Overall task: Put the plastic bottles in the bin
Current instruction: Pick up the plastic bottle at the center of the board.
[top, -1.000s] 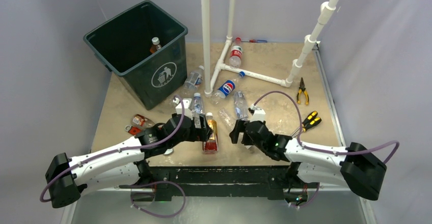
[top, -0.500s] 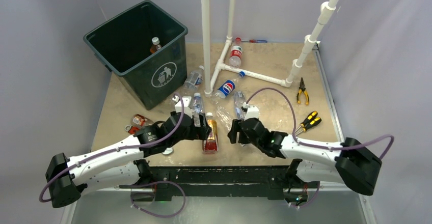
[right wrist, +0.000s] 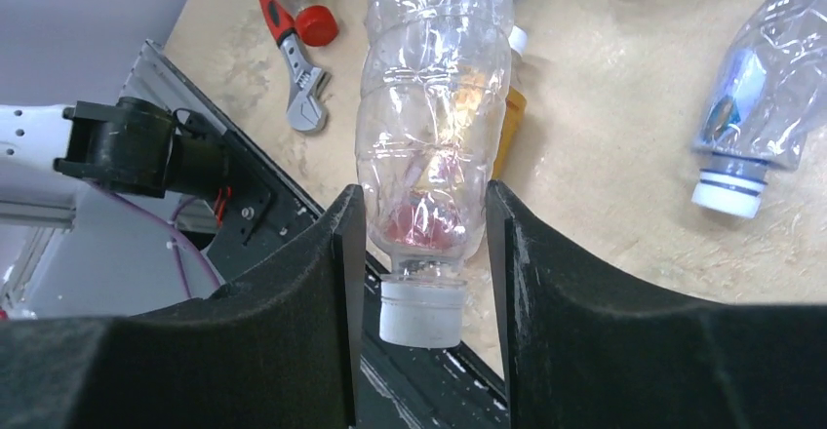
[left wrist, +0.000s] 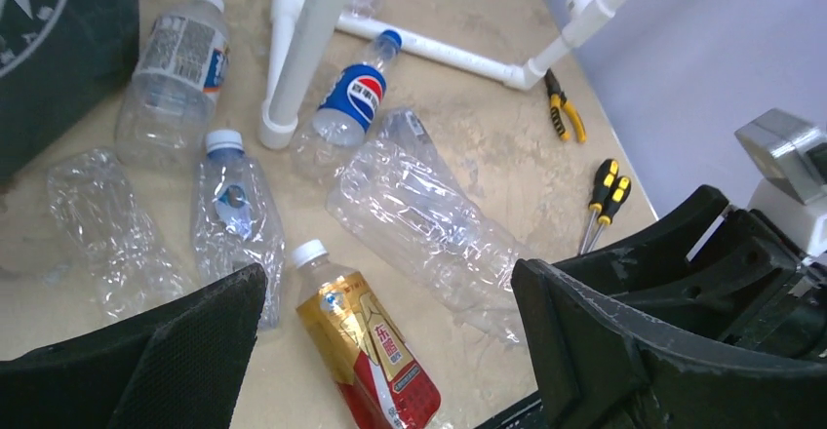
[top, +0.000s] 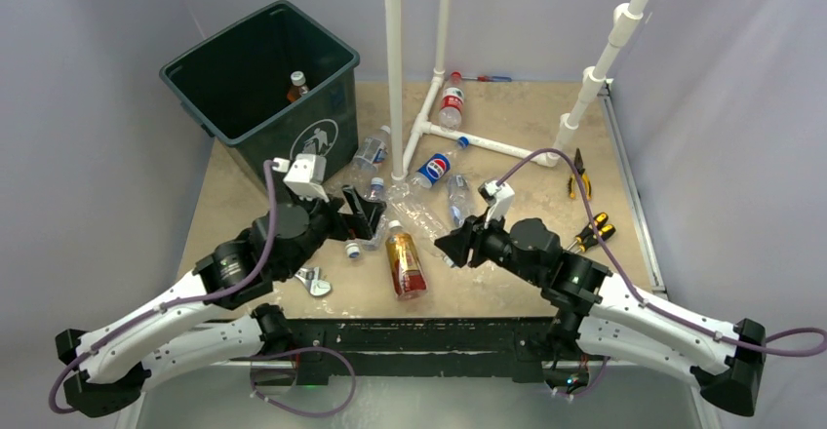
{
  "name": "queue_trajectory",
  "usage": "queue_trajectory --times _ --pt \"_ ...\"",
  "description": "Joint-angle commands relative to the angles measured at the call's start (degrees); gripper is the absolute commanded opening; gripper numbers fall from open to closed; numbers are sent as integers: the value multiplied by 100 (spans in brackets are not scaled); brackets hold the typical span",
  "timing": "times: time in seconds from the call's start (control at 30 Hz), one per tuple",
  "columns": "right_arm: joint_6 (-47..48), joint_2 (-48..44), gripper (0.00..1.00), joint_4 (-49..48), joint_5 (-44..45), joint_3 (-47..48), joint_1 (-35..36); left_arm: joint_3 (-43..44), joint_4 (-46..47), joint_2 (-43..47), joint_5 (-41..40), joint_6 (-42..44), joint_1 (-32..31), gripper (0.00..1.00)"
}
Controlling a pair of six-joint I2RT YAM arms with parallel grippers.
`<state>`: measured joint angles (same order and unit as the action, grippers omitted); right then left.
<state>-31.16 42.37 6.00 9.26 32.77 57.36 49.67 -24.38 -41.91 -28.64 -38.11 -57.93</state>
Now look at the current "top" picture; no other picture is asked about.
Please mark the yellow handle pliers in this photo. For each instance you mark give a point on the yellow handle pliers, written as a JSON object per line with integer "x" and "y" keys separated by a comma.
{"x": 579, "y": 174}

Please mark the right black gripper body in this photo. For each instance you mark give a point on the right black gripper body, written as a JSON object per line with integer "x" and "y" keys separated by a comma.
{"x": 490, "y": 243}

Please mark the red label water bottle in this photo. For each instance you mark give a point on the red label water bottle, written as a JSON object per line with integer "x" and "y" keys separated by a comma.
{"x": 452, "y": 103}

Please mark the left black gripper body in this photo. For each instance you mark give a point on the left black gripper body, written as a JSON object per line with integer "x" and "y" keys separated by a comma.
{"x": 327, "y": 222}

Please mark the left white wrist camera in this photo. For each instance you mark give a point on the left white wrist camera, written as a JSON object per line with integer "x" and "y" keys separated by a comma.
{"x": 304, "y": 175}

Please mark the small pepsi bottle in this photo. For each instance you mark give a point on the small pepsi bottle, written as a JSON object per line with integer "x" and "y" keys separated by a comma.
{"x": 438, "y": 165}

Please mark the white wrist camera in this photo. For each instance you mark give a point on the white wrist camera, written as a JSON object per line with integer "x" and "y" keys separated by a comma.
{"x": 304, "y": 175}
{"x": 499, "y": 197}

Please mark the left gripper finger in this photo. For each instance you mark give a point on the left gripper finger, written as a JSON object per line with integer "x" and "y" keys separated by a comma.
{"x": 360, "y": 226}
{"x": 372, "y": 211}

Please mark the dark green trash bin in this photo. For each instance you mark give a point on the dark green trash bin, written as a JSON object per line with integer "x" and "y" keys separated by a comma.
{"x": 234, "y": 86}

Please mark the clear bottle white cap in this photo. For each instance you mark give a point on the clear bottle white cap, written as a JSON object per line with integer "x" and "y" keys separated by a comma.
{"x": 376, "y": 190}

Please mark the clear bottle near bin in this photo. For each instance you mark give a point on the clear bottle near bin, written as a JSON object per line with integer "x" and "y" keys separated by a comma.
{"x": 371, "y": 153}

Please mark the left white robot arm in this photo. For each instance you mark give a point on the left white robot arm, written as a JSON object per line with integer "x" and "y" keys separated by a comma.
{"x": 109, "y": 369}

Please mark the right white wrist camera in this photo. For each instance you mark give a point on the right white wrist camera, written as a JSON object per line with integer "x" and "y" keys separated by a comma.
{"x": 499, "y": 197}

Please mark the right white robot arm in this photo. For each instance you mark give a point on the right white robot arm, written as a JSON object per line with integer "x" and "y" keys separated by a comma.
{"x": 599, "y": 315}

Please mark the red handle adjustable wrench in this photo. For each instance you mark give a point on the red handle adjustable wrench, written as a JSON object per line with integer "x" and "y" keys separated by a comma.
{"x": 313, "y": 281}

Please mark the yellow red tea bottle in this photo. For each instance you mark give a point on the yellow red tea bottle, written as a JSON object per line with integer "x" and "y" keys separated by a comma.
{"x": 405, "y": 267}

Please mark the long crushed clear bottle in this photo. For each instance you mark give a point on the long crushed clear bottle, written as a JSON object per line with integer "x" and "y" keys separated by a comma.
{"x": 408, "y": 202}

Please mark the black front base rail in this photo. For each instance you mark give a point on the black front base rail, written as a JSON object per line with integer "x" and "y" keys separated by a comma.
{"x": 516, "y": 348}

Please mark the white PVC pipe frame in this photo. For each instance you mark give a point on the white PVC pipe frame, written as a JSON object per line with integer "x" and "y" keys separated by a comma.
{"x": 625, "y": 20}

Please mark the blue label water bottle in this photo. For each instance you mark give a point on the blue label water bottle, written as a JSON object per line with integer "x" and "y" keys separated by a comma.
{"x": 460, "y": 199}

